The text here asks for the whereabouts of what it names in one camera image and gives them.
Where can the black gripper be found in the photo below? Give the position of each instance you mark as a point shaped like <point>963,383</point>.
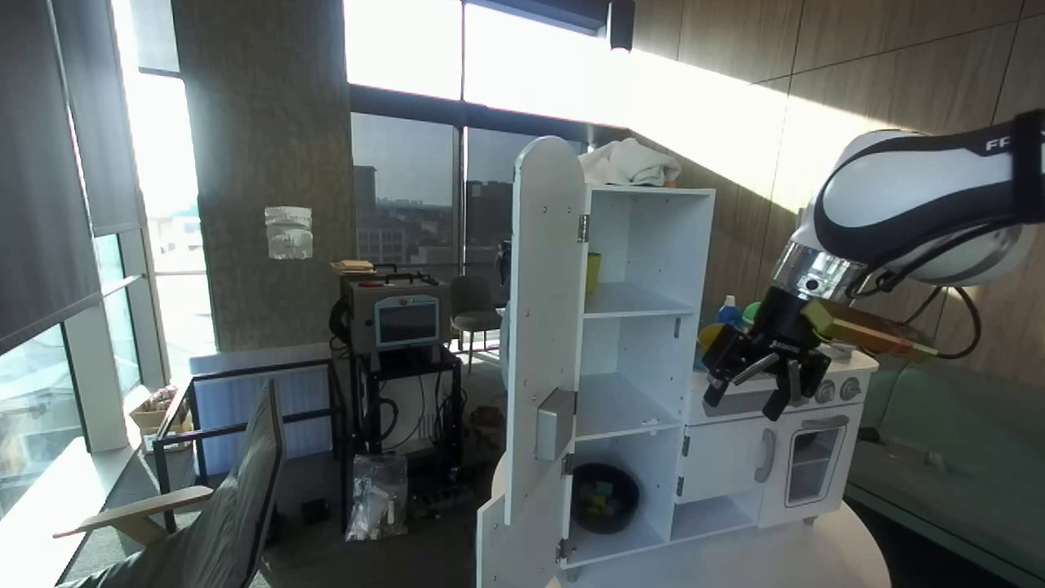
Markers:
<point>779,328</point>

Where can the large yellow plastic cup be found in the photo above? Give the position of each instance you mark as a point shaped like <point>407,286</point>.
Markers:
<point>707,337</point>

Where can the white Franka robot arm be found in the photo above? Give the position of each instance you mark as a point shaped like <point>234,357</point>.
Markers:
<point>924,183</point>

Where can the white toy kitchen cabinet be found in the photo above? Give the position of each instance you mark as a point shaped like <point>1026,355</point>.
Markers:
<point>640,249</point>

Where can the small yellow cup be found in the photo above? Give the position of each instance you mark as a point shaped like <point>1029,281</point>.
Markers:
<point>592,279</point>

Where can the tall white cabinet door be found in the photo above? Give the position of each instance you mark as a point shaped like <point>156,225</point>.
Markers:
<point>543,314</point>

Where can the short white cabinet door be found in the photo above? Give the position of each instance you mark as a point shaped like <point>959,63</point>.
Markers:
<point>524,542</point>

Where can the green plastic bowl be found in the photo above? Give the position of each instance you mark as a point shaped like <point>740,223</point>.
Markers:
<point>753,314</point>

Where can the blue plastic bottle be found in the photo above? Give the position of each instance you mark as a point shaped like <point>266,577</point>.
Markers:
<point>728,312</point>

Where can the black bowl with toys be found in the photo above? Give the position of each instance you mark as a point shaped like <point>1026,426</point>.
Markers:
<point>605,498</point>

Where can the green sofa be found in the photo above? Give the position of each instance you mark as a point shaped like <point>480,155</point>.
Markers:
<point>959,446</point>

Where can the crumpled white cloth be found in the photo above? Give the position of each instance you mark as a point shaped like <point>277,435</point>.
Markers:
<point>625,163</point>

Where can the black equipment cart with screen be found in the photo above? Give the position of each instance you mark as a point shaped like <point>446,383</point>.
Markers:
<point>396,361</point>

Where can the clear plastic bag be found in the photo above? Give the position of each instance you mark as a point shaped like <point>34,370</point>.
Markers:
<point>378,494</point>

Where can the white paper sheet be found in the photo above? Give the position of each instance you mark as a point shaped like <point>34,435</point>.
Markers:
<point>287,233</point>

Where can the black chair with wooden armrest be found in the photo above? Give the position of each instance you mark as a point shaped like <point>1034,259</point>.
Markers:
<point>215,524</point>

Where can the dark window blind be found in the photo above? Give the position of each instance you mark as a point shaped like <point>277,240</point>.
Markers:
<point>51,163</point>

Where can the black metal frame rack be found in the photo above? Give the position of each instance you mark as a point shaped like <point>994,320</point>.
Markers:
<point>261,370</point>

